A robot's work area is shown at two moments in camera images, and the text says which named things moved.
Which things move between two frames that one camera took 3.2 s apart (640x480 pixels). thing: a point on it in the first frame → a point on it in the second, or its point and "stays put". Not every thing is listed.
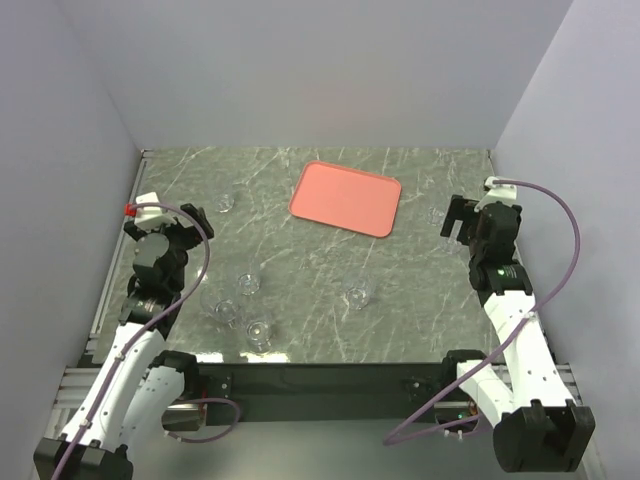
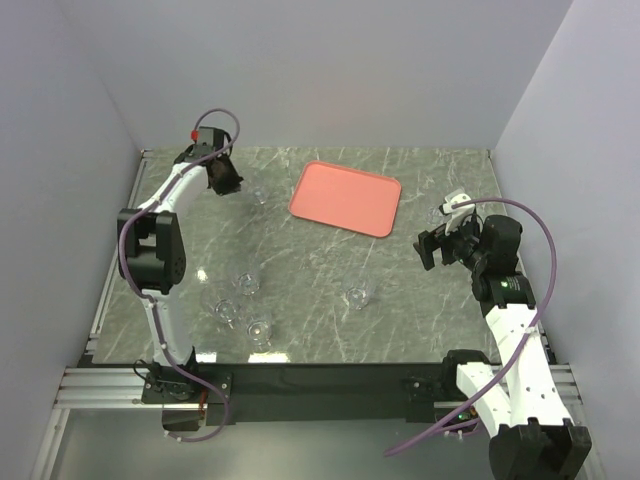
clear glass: x=357 y=298 stays put
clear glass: x=248 y=283 stays put
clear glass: x=258 y=336 stays put
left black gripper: x=192 y=237 → x=233 y=184
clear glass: x=435 y=216 stays put
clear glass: x=224 y=203 → x=261 y=193
